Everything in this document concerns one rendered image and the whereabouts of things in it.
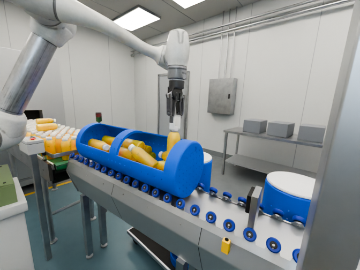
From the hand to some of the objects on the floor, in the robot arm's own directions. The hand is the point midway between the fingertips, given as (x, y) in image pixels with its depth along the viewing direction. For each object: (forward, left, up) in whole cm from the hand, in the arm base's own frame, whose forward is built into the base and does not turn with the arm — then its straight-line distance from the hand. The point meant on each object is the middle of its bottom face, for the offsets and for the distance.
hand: (174, 122), depth 82 cm
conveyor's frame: (-21, +179, -131) cm, 223 cm away
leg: (-2, +88, -131) cm, 158 cm away
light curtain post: (-23, -59, -132) cm, 146 cm away
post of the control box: (-41, +110, -131) cm, 176 cm away
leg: (-16, +86, -131) cm, 158 cm away
